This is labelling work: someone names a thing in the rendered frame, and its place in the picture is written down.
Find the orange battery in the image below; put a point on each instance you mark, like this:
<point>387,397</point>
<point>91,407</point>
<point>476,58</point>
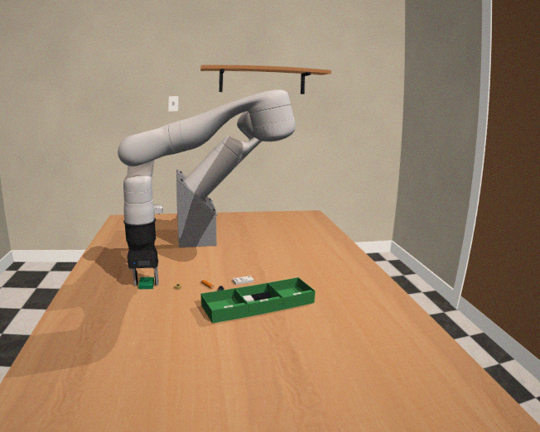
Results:
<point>207,283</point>

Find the green three-compartment bin rack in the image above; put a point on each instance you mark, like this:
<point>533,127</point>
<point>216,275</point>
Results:
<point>289,293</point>

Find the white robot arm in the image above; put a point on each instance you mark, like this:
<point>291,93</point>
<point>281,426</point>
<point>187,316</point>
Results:
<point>272,120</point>

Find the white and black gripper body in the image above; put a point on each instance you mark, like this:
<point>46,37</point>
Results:
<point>139,220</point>

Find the white domino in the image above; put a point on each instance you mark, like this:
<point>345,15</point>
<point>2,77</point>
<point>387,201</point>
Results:
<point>242,280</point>

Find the green rectangular block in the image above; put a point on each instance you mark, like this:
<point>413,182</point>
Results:
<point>146,283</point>

